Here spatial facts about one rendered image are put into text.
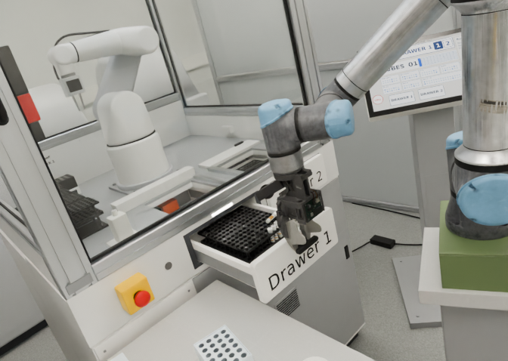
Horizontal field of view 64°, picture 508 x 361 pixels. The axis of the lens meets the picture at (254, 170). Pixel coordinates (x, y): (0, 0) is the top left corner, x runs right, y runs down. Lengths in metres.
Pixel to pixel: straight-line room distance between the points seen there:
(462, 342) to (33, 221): 1.05
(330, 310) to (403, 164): 1.33
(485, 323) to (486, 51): 0.65
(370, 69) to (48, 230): 0.78
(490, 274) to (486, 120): 0.37
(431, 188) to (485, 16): 1.27
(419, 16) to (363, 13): 1.74
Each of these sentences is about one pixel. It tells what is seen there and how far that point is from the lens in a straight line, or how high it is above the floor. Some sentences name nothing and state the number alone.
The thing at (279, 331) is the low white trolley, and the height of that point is 0.76.
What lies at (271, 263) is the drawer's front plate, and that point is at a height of 0.90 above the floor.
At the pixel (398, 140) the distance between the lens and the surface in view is 2.72.
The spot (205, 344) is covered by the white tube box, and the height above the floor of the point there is 0.80.
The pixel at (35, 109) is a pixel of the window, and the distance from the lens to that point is 0.98.
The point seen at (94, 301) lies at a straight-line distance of 1.09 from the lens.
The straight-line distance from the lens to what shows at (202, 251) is 1.15.
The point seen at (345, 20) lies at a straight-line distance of 2.69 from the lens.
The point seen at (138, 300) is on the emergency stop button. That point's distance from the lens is 1.05.
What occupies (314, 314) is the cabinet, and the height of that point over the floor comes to 0.34.
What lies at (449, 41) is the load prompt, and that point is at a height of 1.16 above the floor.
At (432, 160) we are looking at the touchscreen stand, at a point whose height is 0.69.
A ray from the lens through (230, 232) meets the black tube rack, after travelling 1.16.
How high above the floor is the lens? 1.43
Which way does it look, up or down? 20 degrees down
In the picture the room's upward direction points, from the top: 15 degrees counter-clockwise
